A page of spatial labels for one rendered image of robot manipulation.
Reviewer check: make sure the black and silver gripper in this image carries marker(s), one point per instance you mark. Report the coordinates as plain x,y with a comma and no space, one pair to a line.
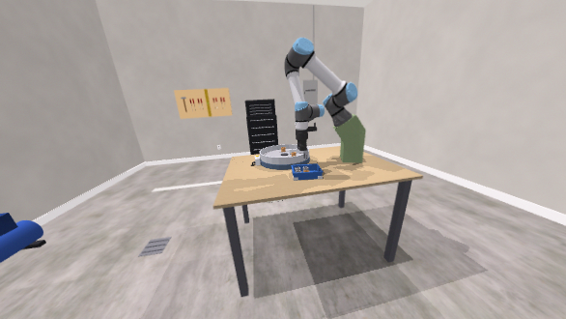
302,130

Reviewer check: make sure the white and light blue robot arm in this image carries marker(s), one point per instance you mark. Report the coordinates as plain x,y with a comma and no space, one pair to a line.
302,55

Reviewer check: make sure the blue crate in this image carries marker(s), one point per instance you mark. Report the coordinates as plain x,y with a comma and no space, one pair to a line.
315,172

